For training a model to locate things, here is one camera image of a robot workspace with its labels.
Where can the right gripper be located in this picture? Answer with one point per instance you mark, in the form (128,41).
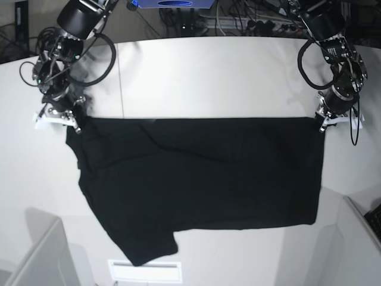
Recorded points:
(70,102)

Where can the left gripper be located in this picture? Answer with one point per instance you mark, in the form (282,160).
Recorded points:
(335,101)

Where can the black T-shirt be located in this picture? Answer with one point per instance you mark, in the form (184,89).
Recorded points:
(146,180)

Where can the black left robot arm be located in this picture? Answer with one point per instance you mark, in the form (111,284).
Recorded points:
(325,25)

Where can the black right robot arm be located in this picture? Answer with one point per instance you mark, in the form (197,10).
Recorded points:
(59,50)

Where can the black keyboard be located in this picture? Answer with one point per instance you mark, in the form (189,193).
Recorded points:
(373,219)

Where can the black tower case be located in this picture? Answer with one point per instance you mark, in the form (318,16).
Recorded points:
(21,12)

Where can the white left partition panel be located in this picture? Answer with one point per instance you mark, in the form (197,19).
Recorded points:
(48,262)

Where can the white partition panel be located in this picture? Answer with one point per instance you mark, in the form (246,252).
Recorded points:
(48,262)
(360,259)

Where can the white right partition panel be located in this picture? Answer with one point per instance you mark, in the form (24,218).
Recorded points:
(360,259)

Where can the blue box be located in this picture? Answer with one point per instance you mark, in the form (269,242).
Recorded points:
(148,4)

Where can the white table slot plate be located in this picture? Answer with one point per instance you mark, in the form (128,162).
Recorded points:
(152,272)

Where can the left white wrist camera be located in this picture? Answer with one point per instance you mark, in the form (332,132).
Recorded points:
(346,120)

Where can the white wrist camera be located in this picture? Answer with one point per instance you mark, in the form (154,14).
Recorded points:
(44,121)
(346,120)

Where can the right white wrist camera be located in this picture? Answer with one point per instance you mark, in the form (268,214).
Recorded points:
(44,121)

